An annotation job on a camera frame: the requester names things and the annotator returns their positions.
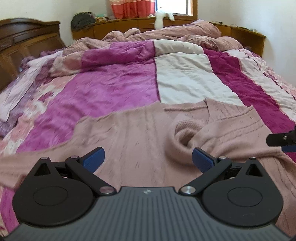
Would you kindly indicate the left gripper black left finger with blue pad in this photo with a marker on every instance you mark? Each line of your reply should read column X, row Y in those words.
column 57, row 193

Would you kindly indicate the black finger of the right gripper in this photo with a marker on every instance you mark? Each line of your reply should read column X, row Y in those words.
column 286, row 141

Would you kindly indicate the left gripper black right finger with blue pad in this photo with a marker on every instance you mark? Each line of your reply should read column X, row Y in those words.
column 237, row 194

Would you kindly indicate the pink knit cardigan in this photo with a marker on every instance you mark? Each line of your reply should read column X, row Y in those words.
column 152, row 146

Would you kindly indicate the wooden bedside ledge cabinet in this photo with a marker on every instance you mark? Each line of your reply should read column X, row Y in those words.
column 251, row 40

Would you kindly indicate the lavender floral pillow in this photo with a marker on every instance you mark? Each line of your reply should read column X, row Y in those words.
column 34, row 74

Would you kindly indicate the purple white patchwork quilt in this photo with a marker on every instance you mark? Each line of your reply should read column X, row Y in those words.
column 130, row 75

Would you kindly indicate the dusty pink blanket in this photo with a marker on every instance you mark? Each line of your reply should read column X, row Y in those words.
column 200, row 32

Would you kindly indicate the dark wooden headboard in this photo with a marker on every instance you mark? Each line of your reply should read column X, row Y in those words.
column 22, row 37

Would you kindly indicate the dark green cloth pile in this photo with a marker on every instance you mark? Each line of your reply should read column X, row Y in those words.
column 82, row 20

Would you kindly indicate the white plush toy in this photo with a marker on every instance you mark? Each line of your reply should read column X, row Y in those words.
column 159, row 18

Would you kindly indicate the orange red curtain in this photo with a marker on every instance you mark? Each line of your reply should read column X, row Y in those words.
column 130, row 9

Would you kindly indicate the wooden window frame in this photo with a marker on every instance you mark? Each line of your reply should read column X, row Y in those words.
column 187, row 8

